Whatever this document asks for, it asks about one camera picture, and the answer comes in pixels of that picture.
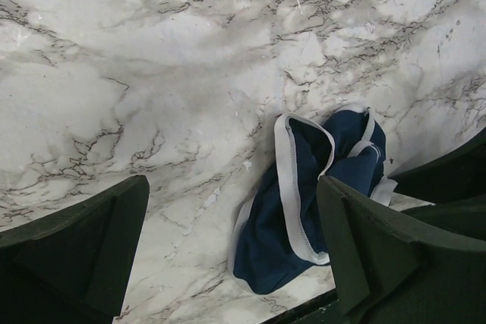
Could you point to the navy blue underwear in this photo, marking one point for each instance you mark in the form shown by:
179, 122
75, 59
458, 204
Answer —
277, 234

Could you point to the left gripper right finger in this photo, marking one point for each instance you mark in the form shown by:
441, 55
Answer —
422, 265

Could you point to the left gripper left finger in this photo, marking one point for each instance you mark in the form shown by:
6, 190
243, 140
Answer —
73, 265

